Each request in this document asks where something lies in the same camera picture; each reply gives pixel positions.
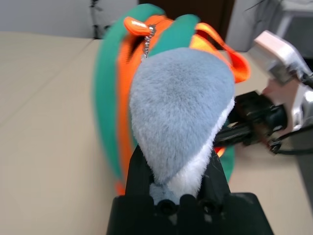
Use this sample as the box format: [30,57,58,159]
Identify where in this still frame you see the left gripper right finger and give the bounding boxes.
[198,148,232,199]

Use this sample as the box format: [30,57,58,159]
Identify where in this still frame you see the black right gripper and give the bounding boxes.
[216,90,288,146]

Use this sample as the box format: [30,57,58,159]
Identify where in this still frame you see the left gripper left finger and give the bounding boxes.
[126,146,155,200]

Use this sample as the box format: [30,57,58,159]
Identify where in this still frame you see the grey plush whale toy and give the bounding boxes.
[129,47,236,199]

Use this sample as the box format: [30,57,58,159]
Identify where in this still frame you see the orange and teal backpack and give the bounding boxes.
[93,2,252,196]

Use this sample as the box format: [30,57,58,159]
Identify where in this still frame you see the dark brown cabinet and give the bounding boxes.
[160,0,234,49]

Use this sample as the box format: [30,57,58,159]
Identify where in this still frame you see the grey storage box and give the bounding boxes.
[278,0,313,59]

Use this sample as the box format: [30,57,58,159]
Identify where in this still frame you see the black tripod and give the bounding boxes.
[88,0,110,40]

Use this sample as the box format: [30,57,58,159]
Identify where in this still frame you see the black right camera cable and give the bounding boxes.
[268,131,313,155]

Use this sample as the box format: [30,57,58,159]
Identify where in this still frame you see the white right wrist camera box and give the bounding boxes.
[248,30,313,133]

